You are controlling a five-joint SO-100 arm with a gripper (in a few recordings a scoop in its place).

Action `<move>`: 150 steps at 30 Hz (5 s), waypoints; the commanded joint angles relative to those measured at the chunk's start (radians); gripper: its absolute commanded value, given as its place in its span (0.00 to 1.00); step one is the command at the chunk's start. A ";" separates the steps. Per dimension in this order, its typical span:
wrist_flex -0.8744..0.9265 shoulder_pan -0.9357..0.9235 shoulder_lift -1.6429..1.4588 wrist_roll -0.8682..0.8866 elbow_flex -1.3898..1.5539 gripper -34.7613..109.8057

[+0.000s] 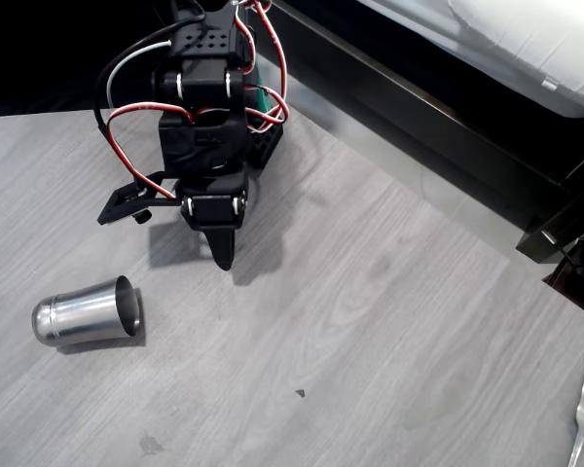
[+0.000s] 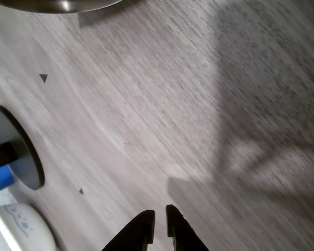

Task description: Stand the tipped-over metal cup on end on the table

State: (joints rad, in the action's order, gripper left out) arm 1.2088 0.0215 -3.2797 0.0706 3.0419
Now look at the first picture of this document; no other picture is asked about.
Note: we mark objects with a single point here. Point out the shiny steel cup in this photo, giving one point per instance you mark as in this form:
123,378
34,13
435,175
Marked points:
78,313

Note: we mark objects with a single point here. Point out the white mattress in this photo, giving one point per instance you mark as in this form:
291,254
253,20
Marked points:
530,39

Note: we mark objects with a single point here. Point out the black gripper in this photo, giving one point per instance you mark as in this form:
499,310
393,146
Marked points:
215,210

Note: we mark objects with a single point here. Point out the dark wooden bed frame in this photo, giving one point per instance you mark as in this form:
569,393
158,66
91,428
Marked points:
443,131

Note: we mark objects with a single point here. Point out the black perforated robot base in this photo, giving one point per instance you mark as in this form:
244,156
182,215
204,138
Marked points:
267,143

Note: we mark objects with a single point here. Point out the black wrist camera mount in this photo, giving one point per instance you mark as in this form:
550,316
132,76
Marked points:
121,202

